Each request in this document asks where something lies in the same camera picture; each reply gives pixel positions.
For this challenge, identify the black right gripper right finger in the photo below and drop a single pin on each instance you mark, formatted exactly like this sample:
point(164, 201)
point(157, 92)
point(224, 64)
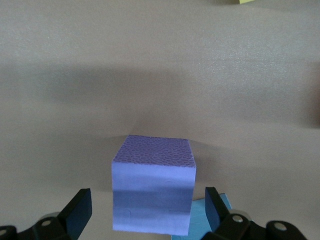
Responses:
point(225, 225)

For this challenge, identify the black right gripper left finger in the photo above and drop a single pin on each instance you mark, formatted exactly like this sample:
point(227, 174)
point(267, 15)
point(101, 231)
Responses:
point(72, 217)

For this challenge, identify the light blue foam cube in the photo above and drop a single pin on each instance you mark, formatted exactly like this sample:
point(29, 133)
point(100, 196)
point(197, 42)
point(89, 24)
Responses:
point(198, 220)

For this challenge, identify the purple foam cube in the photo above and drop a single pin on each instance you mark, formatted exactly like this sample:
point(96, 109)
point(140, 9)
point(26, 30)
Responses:
point(152, 190)

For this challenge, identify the yellow foam cube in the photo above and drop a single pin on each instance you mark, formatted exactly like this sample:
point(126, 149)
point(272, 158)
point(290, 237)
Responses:
point(245, 1)

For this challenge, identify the brown table mat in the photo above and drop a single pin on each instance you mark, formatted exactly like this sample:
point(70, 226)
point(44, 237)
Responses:
point(160, 75)

